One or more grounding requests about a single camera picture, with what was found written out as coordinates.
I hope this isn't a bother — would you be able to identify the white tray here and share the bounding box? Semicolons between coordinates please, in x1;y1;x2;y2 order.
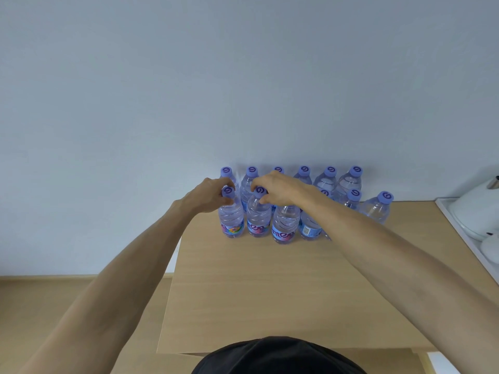
435;197;499;285

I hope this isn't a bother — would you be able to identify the white electric kettle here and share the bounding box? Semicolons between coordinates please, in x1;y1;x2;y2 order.
448;176;499;242

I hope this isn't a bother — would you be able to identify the person's right hand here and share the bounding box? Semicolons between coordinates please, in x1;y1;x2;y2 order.
251;170;325;208

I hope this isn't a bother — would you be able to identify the clear water bottle purple cap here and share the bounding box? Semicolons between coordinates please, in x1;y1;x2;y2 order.
246;186;272;238
218;185;245;239

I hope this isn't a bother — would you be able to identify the person's right forearm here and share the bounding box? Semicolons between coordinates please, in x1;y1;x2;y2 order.
308;190;499;374

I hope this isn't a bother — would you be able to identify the person's left forearm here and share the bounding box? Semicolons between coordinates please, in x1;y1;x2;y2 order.
17;198;200;374

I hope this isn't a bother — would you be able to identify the row of water bottles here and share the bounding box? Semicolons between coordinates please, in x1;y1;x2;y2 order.
219;165;395;245

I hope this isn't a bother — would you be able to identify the white cup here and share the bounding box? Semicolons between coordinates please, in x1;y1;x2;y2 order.
480;233;499;265

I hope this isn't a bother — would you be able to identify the person's black shirt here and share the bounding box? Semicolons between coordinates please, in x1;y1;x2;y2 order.
191;336;367;374

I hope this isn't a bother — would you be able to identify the wooden table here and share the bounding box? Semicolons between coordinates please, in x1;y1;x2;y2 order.
156;200;499;357

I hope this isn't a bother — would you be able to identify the person's left hand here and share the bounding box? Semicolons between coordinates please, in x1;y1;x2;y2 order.
177;177;237;215

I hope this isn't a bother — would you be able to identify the white paper sheet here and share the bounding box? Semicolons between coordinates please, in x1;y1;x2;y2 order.
427;352;463;374

